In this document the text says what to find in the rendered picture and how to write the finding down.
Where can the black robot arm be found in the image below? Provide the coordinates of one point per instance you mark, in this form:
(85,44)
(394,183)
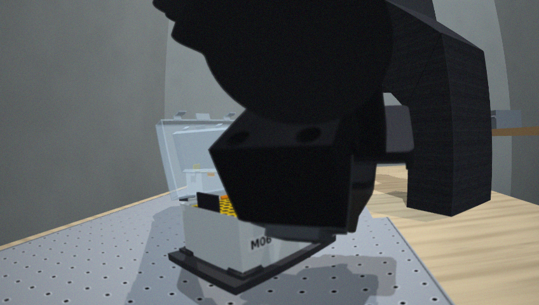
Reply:
(313,69)

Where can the white tip box with lid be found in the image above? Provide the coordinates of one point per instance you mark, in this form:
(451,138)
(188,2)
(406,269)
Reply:
(217,238)

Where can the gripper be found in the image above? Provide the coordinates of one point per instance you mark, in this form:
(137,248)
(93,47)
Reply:
(399,149)

